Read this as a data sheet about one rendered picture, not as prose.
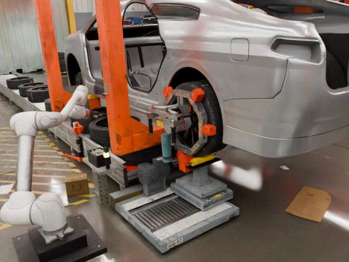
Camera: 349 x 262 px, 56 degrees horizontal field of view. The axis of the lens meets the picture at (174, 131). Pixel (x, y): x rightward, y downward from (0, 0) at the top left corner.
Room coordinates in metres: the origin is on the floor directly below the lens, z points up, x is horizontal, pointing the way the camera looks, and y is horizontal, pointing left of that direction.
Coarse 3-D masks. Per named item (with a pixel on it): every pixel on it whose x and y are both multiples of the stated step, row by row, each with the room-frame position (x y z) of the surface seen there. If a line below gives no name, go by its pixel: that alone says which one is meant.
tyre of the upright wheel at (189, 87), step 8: (200, 80) 2.89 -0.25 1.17; (176, 88) 2.88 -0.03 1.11; (184, 88) 2.78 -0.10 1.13; (192, 88) 2.69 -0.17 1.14; (208, 88) 2.68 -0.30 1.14; (208, 96) 2.58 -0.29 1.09; (216, 96) 2.61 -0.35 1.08; (208, 104) 2.53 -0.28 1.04; (216, 104) 2.55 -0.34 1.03; (208, 112) 2.53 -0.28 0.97; (216, 112) 2.52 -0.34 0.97; (208, 120) 2.53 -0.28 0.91; (216, 120) 2.49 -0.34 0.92; (216, 128) 2.48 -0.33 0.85; (208, 136) 2.53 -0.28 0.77; (216, 136) 2.49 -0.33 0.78; (184, 144) 2.81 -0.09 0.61; (208, 144) 2.53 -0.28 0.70; (216, 144) 2.54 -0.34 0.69; (224, 144) 2.61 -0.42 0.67; (200, 152) 2.62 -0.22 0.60; (208, 152) 2.56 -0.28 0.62
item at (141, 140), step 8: (136, 120) 2.96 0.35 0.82; (136, 128) 2.95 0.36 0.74; (144, 128) 3.00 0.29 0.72; (160, 128) 3.10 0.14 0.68; (136, 136) 2.92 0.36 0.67; (144, 136) 2.97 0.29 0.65; (152, 136) 3.02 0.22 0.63; (160, 136) 3.08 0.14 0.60; (136, 144) 2.92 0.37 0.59; (144, 144) 2.97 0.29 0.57; (152, 144) 3.02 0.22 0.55; (160, 144) 3.08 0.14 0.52
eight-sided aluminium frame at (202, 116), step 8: (168, 96) 2.84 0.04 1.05; (176, 96) 2.82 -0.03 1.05; (184, 96) 2.64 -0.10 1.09; (168, 104) 2.87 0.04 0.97; (192, 104) 2.56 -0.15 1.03; (200, 104) 2.56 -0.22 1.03; (168, 112) 2.92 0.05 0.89; (200, 112) 2.50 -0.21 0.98; (200, 120) 2.48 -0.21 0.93; (200, 128) 2.48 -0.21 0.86; (176, 136) 2.85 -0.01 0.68; (200, 136) 2.48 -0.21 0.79; (200, 144) 2.49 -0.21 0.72; (184, 152) 2.67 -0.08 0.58; (192, 152) 2.58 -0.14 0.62
